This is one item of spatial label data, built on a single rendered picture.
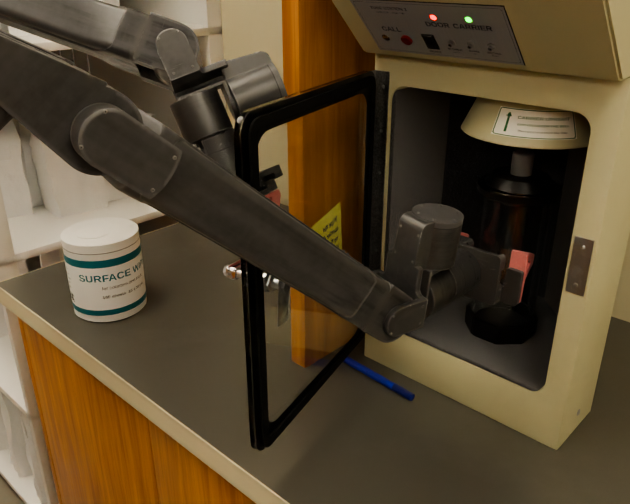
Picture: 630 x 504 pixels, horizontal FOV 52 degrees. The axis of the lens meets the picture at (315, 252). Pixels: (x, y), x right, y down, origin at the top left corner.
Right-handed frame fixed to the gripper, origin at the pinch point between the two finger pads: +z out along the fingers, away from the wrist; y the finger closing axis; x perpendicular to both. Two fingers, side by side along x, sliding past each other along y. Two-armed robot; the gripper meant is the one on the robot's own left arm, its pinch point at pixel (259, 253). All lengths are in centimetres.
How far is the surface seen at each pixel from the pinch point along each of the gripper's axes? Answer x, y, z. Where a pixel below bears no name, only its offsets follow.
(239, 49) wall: -83, 49, -37
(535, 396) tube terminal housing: -15.4, -20.3, 30.8
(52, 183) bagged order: -44, 89, -23
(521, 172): -26.8, -24.3, 4.3
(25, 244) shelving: -29, 88, -11
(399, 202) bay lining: -23.4, -7.8, 2.9
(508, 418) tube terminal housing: -16.2, -15.3, 34.2
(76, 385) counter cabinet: -8, 60, 16
